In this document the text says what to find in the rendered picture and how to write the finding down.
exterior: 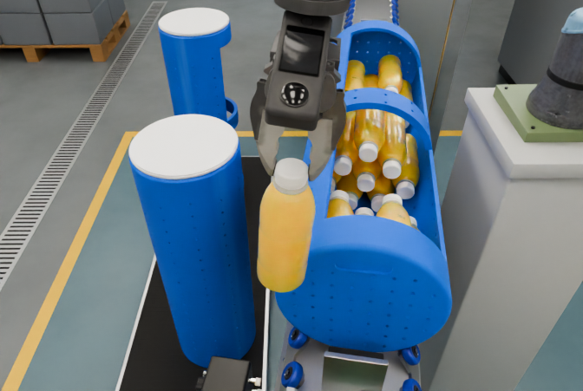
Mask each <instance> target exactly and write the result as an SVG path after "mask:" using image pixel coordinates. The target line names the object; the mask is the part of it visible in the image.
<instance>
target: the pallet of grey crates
mask: <svg viewBox="0 0 583 391"><path fill-rule="evenodd" d="M129 26H130V21H129V17H128V11H127V10H126V8H125V4H124V0H0V49H18V48H22V49H23V53H24V55H25V58H26V60H27V62H40V61H41V60H42V59H43V58H44V57H45V56H46V55H47V53H48V52H49V51H50V50H51V49H52V48H89V49H90V53H91V55H92V59H93V62H105V61H106V60H107V59H108V57H109V56H110V54H111V53H112V51H113V50H114V48H115V46H116V45H117V44H118V42H119V41H120V40H121V38H122V37H123V35H124V34H125V32H126V31H127V29H128V27H129Z"/></svg>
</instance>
